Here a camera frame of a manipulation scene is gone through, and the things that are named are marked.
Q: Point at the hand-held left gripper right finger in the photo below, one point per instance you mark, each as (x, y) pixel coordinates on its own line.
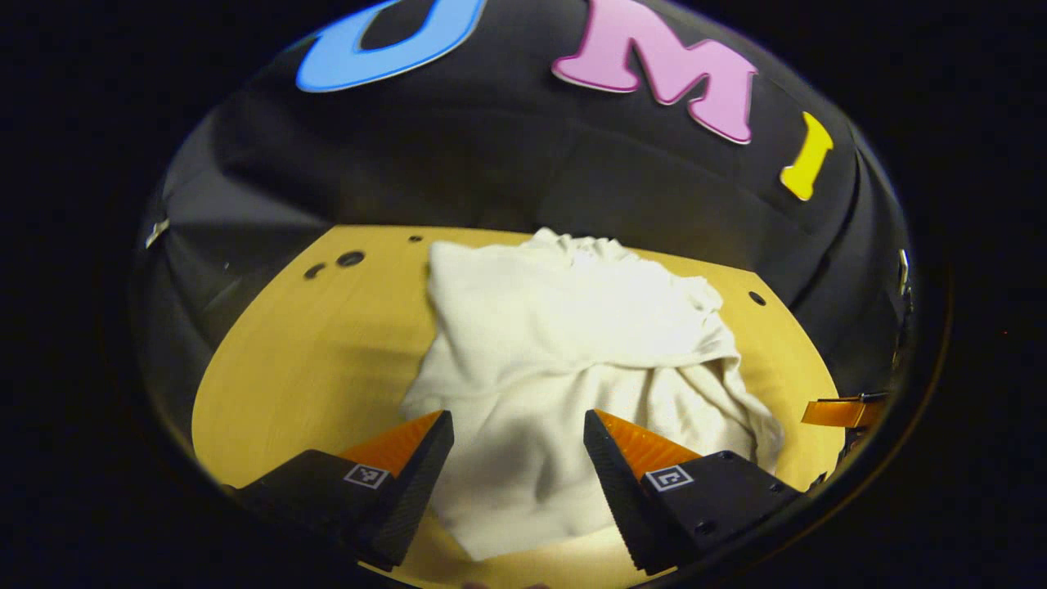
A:
(622, 499)

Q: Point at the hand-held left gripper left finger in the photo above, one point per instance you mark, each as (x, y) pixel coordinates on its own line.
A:
(413, 491)

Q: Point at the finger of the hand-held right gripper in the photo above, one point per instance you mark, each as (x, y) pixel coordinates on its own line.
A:
(842, 413)

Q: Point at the white long-sleeved garment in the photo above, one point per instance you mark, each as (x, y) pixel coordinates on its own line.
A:
(556, 343)

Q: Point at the silver metal cloth clip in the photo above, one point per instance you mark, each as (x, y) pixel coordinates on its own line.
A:
(904, 272)

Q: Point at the black backdrop cloth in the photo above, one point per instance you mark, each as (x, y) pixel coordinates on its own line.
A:
(523, 155)

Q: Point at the white cloth clip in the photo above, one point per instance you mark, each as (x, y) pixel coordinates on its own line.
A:
(156, 232)

